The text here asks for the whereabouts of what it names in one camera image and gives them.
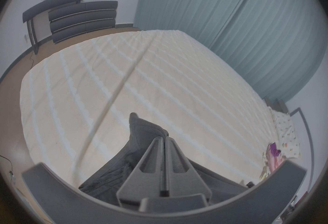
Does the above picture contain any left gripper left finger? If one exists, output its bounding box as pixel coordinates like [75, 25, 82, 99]
[117, 136, 164, 208]

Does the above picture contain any pink garment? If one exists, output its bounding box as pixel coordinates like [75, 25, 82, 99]
[266, 150, 286, 171]

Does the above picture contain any black T-shirt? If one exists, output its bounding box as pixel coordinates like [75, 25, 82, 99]
[78, 112, 253, 205]

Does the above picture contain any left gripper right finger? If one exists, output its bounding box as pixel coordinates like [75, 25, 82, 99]
[165, 136, 213, 203]

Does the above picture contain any blue-green curtain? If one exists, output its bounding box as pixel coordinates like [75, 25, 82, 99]
[206, 0, 328, 101]
[134, 0, 264, 48]

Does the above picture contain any black chest of drawers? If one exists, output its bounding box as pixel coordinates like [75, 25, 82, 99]
[48, 1, 118, 44]

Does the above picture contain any white printed pillow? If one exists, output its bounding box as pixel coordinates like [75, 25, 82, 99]
[272, 111, 301, 159]

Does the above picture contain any bed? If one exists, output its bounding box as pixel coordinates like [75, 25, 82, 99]
[19, 29, 314, 193]

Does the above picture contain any grey white bedside table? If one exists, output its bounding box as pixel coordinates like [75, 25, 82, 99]
[264, 97, 289, 116]

